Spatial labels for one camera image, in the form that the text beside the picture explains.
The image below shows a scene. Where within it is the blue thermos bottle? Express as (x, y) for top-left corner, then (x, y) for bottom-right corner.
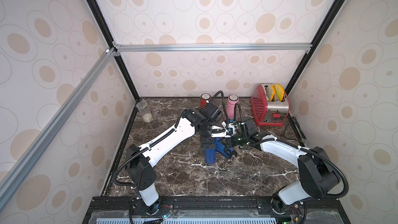
(204, 149), (216, 164)

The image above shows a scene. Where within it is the blue cloth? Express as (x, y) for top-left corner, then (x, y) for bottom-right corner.
(215, 138), (237, 159)

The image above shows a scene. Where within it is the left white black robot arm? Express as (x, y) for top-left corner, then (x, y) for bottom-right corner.
(112, 90), (229, 212)

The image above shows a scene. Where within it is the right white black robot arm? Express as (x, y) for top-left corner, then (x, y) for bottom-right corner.
(234, 103), (349, 213)

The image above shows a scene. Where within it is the pink thermos bottle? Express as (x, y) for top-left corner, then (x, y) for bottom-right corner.
(226, 94), (239, 120)

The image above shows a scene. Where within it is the red thermos bottle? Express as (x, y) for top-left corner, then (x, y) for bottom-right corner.
(200, 93), (211, 107)

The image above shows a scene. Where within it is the red polka dot toaster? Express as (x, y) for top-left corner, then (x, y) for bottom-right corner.
(250, 84), (290, 127)

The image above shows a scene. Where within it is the left yellow toast slice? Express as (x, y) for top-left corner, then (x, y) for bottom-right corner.
(265, 85), (275, 102)

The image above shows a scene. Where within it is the yellow toast slice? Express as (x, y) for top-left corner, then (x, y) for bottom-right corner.
(265, 85), (275, 102)
(274, 84), (285, 102)

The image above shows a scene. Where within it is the right yellow toast slice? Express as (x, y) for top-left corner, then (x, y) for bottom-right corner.
(274, 84), (285, 102)

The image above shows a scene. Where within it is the clear glass cup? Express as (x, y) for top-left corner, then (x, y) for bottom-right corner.
(136, 100), (153, 123)

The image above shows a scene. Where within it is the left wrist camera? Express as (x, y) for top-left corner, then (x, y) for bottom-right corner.
(210, 125), (228, 138)

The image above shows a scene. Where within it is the black toaster power cable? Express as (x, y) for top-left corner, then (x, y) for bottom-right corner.
(281, 114), (309, 145)

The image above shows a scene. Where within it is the horizontal aluminium rail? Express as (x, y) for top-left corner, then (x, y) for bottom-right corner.
(115, 43), (313, 52)

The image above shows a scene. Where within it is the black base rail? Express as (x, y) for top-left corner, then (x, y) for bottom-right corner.
(83, 197), (350, 224)

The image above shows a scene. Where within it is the left diagonal aluminium rail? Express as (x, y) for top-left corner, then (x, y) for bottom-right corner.
(1, 47), (116, 211)

